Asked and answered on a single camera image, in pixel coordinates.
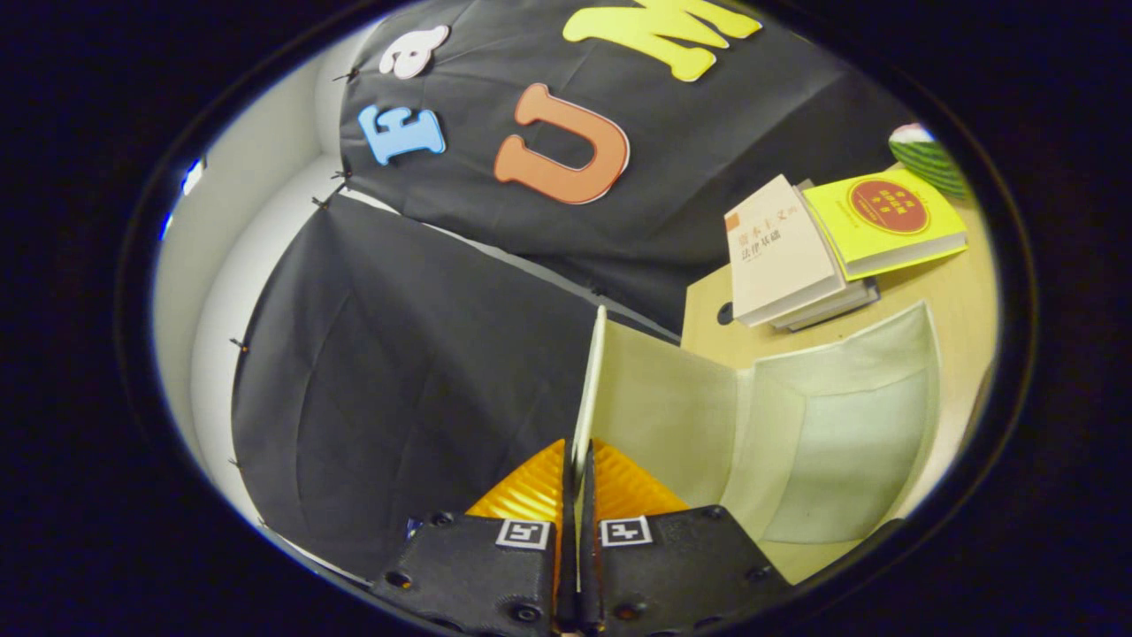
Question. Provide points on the grey book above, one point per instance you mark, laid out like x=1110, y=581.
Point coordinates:
x=853, y=299

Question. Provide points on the yellow book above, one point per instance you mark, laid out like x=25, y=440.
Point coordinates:
x=884, y=226

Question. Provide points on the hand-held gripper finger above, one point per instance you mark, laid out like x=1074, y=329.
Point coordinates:
x=588, y=566
x=567, y=566

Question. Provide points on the watermelon slice plush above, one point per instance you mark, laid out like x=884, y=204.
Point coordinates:
x=937, y=164

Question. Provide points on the white fabric storage box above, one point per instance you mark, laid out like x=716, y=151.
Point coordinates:
x=796, y=442

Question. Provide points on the beige book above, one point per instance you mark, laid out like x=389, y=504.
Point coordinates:
x=783, y=252

